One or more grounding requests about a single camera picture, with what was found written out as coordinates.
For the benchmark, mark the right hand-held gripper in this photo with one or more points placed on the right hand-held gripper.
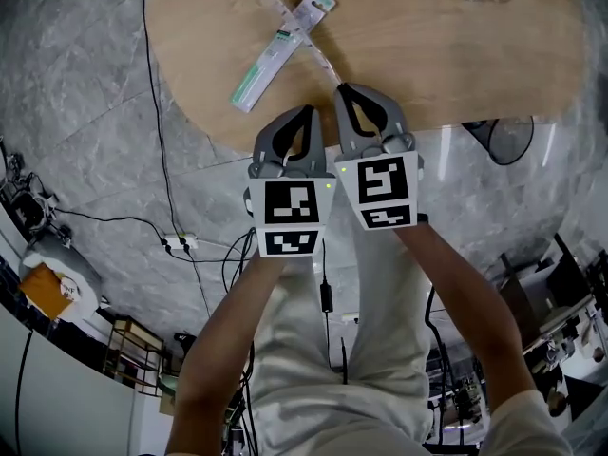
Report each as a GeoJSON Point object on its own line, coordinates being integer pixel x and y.
{"type": "Point", "coordinates": [382, 183]}

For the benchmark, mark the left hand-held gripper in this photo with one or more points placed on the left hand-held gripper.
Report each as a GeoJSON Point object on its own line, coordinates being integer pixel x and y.
{"type": "Point", "coordinates": [290, 207]}

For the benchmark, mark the green toothbrush package trash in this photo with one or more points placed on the green toothbrush package trash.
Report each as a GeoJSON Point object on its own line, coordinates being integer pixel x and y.
{"type": "Point", "coordinates": [266, 71]}

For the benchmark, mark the long clear plastic strip trash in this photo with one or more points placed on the long clear plastic strip trash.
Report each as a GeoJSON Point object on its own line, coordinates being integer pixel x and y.
{"type": "Point", "coordinates": [323, 60]}

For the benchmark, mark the clear blister package trash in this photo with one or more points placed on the clear blister package trash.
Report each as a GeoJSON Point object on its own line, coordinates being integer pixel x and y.
{"type": "Point", "coordinates": [311, 12]}

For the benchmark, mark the black mesh trash bin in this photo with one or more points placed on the black mesh trash bin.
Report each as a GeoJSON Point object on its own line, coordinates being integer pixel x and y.
{"type": "Point", "coordinates": [510, 138]}

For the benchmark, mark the person's left forearm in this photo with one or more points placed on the person's left forearm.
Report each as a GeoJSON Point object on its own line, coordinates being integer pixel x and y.
{"type": "Point", "coordinates": [223, 340]}

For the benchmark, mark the person's right forearm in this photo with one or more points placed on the person's right forearm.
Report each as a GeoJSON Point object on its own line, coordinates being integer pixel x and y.
{"type": "Point", "coordinates": [465, 311]}

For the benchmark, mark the white power strip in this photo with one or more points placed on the white power strip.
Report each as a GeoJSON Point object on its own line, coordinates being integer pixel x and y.
{"type": "Point", "coordinates": [183, 241]}

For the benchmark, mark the black power adapter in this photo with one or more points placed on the black power adapter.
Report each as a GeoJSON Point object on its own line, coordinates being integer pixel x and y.
{"type": "Point", "coordinates": [326, 296]}

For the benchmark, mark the person's white trousers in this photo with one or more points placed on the person's white trousers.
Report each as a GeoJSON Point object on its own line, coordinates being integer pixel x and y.
{"type": "Point", "coordinates": [366, 349]}

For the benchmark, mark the grey equipment stand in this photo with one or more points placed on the grey equipment stand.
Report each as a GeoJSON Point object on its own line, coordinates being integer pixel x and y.
{"type": "Point", "coordinates": [28, 202]}

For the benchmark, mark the orange and white bag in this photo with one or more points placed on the orange and white bag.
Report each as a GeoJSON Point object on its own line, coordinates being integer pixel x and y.
{"type": "Point", "coordinates": [45, 290]}

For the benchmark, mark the person's white shirt sleeve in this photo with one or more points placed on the person's white shirt sleeve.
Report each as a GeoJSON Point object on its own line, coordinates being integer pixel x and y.
{"type": "Point", "coordinates": [522, 425]}

